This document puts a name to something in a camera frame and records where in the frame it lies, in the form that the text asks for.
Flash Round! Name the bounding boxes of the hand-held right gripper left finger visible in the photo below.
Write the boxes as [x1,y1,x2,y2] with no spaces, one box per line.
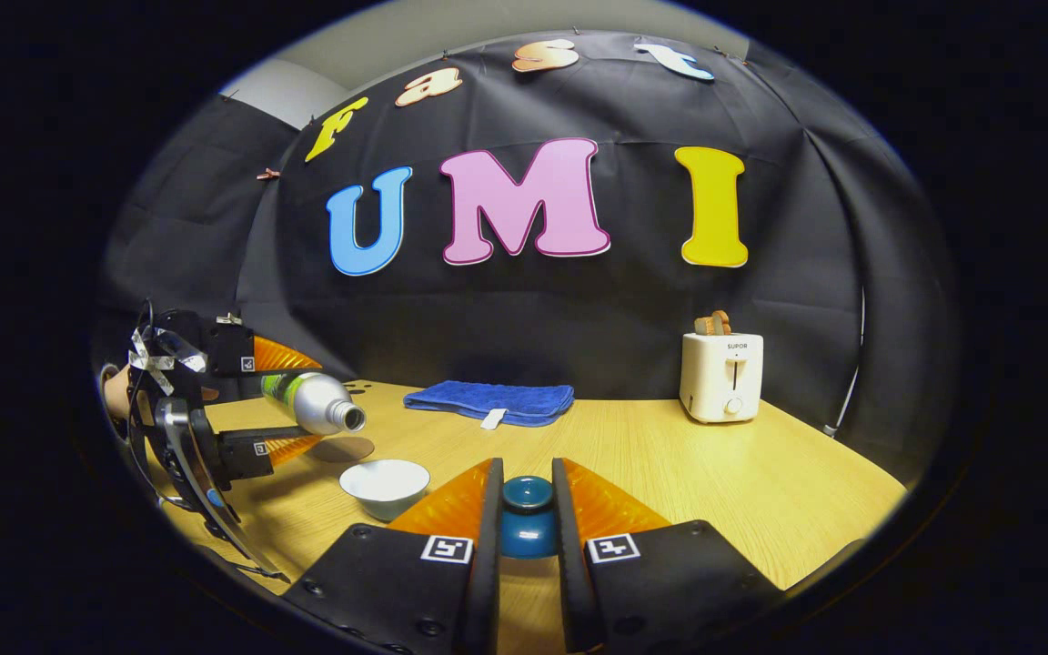
[306,458,505,655]

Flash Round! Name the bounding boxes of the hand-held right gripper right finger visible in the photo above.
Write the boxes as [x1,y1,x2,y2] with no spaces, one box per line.
[551,458,784,654]

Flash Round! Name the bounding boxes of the silver green label water bottle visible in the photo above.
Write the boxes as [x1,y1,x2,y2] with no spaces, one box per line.
[260,370,368,436]

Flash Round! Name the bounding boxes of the white teacup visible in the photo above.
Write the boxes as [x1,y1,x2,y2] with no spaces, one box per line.
[339,458,431,523]

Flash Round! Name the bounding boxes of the blue teacup lid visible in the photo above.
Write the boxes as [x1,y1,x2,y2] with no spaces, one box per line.
[499,475,559,559]

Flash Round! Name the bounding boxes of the blue folded towel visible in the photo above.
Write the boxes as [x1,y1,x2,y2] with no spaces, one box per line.
[403,380,575,430]

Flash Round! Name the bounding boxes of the white toaster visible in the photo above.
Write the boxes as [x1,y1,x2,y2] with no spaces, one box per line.
[680,331,764,425]

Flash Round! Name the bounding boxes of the black backdrop cloth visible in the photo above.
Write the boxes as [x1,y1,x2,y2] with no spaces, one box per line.
[96,30,952,474]

